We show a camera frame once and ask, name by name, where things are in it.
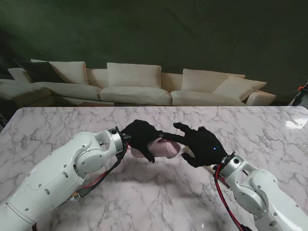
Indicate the pink thermos body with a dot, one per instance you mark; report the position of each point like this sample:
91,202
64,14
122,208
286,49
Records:
157,148

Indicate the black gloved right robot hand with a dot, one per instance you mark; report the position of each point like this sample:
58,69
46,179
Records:
204,149

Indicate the dark brown sofa pillow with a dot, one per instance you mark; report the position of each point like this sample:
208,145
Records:
38,71

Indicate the pink thermos lid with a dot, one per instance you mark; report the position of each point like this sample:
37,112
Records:
174,150

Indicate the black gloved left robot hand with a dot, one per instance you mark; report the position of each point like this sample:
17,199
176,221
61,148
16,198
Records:
142,136

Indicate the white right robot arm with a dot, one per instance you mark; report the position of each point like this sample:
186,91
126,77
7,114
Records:
260,187

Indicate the cream sofa back pillow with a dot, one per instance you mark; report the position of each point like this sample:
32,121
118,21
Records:
240,87
199,79
69,72
133,74

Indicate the cream sofa seat cushion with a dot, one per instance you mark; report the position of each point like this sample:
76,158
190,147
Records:
72,90
192,97
134,95

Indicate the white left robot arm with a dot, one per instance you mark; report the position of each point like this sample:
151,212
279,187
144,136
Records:
65,170

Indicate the grey stand with orange clamp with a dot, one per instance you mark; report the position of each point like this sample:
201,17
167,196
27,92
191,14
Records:
299,97

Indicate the cream sofa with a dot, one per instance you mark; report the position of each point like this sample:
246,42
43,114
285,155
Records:
168,80

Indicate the black equipment piece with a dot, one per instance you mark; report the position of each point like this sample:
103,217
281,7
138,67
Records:
2,122

